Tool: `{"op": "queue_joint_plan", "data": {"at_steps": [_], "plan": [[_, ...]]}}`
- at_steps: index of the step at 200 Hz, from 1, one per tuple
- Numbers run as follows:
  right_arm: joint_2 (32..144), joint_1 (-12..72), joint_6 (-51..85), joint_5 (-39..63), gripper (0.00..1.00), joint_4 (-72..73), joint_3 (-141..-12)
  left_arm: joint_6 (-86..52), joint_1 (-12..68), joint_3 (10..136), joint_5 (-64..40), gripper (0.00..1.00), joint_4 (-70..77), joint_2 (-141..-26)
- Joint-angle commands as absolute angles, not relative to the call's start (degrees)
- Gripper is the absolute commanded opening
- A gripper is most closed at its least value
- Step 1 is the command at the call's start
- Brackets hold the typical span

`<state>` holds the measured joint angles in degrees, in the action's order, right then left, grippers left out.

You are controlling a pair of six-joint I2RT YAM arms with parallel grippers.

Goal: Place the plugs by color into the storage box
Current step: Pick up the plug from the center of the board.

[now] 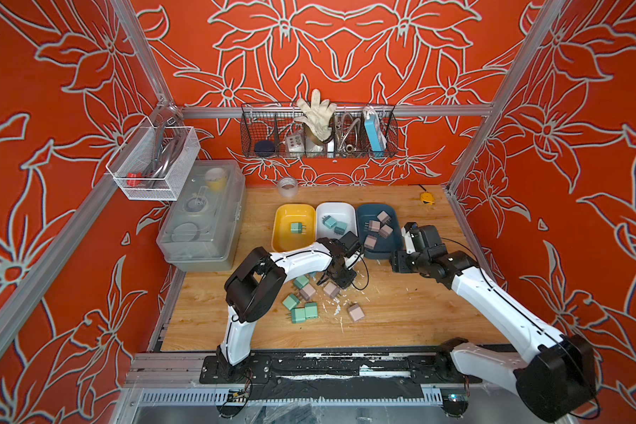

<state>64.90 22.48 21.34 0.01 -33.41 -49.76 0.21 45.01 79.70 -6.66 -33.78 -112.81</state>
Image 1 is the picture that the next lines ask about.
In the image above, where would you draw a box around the yellow tape measure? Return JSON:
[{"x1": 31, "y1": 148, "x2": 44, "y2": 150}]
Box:
[{"x1": 420, "y1": 192, "x2": 436, "y2": 205}]

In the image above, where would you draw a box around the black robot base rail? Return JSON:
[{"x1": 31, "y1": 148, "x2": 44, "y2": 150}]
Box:
[{"x1": 199, "y1": 346, "x2": 482, "y2": 400}]

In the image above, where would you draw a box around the yellow storage bin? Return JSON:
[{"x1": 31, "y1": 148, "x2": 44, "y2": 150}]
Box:
[{"x1": 271, "y1": 203, "x2": 316, "y2": 252}]

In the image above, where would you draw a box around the green plug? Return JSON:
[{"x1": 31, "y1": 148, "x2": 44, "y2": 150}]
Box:
[
  {"x1": 282, "y1": 293, "x2": 301, "y2": 311},
  {"x1": 304, "y1": 302, "x2": 319, "y2": 320},
  {"x1": 290, "y1": 222, "x2": 307, "y2": 234},
  {"x1": 293, "y1": 275, "x2": 309, "y2": 290},
  {"x1": 291, "y1": 307, "x2": 307, "y2": 324}
]

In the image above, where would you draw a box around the red item in white basket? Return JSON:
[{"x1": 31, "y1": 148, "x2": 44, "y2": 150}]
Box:
[{"x1": 125, "y1": 172, "x2": 142, "y2": 187}]

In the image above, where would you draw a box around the yellow cup in clear box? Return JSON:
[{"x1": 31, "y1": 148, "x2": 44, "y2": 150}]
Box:
[{"x1": 204, "y1": 167, "x2": 229, "y2": 193}]

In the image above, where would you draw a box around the dark teal storage bin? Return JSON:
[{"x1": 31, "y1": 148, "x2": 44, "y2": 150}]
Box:
[{"x1": 356, "y1": 203, "x2": 404, "y2": 261}]

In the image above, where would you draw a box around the white wire wall basket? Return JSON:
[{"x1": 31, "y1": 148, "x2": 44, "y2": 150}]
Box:
[{"x1": 106, "y1": 118, "x2": 200, "y2": 201}]

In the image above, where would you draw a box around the clear tape roll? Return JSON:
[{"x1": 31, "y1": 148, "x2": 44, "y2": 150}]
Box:
[{"x1": 277, "y1": 177, "x2": 299, "y2": 198}]

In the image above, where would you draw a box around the clear plastic lidded box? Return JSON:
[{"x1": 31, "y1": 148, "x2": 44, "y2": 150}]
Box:
[{"x1": 157, "y1": 160, "x2": 246, "y2": 272}]

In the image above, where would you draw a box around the white storage bin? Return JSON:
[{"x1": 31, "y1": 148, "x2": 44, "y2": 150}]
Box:
[{"x1": 316, "y1": 202, "x2": 358, "y2": 240}]

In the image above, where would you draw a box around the cream rubber glove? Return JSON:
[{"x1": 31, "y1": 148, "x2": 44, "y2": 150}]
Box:
[{"x1": 295, "y1": 88, "x2": 337, "y2": 143}]

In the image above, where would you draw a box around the pink plug pile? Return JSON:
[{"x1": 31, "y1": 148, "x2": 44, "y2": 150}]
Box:
[
  {"x1": 363, "y1": 235, "x2": 377, "y2": 250},
  {"x1": 300, "y1": 284, "x2": 316, "y2": 302},
  {"x1": 323, "y1": 282, "x2": 341, "y2": 299}
]

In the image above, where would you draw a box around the blue plug top pile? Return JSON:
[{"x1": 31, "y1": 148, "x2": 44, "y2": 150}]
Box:
[{"x1": 323, "y1": 215, "x2": 337, "y2": 229}]

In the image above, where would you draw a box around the pink plug front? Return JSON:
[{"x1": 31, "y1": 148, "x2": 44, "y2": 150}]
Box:
[{"x1": 347, "y1": 304, "x2": 365, "y2": 323}]

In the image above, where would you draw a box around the light blue box in basket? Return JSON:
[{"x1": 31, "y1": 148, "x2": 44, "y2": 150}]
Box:
[{"x1": 362, "y1": 106, "x2": 386, "y2": 157}]

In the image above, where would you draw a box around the black wire wall basket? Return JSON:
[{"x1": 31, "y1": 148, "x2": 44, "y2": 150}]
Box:
[{"x1": 240, "y1": 102, "x2": 402, "y2": 159}]

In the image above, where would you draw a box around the white power strip in basket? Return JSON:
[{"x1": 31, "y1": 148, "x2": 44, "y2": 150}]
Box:
[{"x1": 284, "y1": 131, "x2": 306, "y2": 157}]

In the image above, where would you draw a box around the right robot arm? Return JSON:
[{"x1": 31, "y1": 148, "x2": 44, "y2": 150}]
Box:
[{"x1": 390, "y1": 222, "x2": 597, "y2": 422}]

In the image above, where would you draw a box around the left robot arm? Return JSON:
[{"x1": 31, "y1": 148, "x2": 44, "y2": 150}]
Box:
[{"x1": 217, "y1": 231, "x2": 363, "y2": 369}]

